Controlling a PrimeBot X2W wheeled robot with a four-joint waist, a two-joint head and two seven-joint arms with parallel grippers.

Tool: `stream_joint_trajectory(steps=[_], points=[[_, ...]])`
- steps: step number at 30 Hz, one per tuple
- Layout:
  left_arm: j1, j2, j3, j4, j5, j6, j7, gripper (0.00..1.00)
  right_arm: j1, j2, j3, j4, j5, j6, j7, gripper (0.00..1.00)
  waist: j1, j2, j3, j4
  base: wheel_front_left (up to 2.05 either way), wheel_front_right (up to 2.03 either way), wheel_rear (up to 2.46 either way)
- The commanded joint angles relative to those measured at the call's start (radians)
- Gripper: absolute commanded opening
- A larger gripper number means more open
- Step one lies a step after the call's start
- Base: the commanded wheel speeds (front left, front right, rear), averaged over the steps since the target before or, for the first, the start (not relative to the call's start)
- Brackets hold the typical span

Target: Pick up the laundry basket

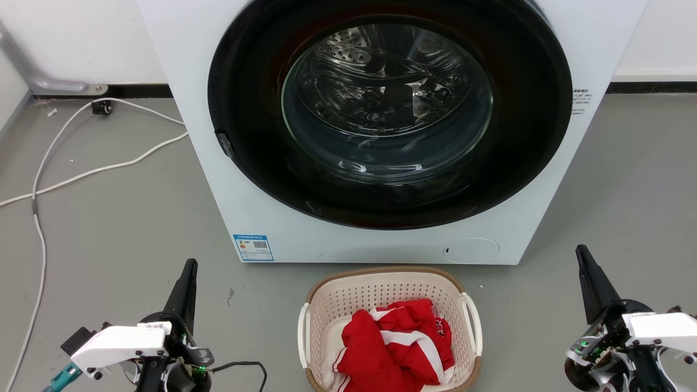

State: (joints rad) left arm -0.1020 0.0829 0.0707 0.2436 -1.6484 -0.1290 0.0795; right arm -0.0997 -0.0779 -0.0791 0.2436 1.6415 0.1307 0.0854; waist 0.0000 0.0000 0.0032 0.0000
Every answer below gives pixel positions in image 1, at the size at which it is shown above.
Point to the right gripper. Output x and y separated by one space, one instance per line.
610 348

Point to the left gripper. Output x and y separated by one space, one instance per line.
182 351

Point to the cream perforated laundry basket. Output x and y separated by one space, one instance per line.
348 294

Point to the blue energy label sticker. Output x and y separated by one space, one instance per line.
253 247

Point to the white front-loading washing machine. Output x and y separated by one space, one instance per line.
245 207

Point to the round white filter cover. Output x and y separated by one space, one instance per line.
471 251

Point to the teal connector plug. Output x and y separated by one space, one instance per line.
62 377

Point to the red and white garment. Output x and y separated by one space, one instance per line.
403 354

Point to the black round glass washer door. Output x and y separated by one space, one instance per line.
250 81

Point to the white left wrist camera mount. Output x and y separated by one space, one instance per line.
120 343

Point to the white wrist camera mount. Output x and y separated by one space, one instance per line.
120 343
664 326

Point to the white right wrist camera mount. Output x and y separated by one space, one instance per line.
664 326

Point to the small black camera box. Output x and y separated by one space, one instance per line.
76 340

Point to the grey wall pipe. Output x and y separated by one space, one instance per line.
54 85

